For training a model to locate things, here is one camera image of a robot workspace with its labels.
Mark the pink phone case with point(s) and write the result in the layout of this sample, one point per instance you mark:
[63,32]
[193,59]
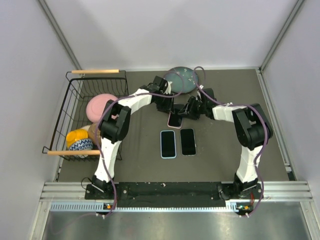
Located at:
[174,121]

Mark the blue white patterned cup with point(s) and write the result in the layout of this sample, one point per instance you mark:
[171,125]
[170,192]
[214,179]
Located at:
[82,144]

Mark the black phone dark screen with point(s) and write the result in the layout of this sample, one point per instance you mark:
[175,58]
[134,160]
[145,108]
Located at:
[168,143]

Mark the teal ceramic floral plate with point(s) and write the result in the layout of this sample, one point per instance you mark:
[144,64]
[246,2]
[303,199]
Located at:
[182,79]

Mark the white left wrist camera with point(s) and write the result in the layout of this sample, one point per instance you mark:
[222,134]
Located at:
[168,88]

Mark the brown ceramic bowl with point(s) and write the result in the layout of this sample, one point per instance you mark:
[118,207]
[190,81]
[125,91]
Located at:
[94,134]

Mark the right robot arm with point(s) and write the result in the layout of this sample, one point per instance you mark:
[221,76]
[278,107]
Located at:
[252,128]

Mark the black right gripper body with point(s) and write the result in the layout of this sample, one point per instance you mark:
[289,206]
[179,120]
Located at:
[196,108]

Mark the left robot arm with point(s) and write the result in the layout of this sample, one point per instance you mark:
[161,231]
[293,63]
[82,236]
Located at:
[115,122]

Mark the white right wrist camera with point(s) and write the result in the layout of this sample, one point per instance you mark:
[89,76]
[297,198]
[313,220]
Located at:
[200,94]

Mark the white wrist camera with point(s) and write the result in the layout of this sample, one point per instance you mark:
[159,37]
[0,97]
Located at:
[168,88]
[200,94]

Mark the light blue phone case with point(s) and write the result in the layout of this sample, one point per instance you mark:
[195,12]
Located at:
[168,144]

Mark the pink round plate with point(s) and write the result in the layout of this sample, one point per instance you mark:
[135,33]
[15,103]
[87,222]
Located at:
[96,106]

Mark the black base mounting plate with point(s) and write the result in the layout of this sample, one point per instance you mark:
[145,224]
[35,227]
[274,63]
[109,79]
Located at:
[151,192]

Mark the teal phone dark screen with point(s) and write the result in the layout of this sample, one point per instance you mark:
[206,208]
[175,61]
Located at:
[188,143]

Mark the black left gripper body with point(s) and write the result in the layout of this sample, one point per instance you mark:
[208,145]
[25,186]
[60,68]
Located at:
[163,103]

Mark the yellow cup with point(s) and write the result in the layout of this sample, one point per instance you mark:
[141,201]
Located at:
[76,137]

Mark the black wire basket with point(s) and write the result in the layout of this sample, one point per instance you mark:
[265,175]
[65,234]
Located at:
[82,107]

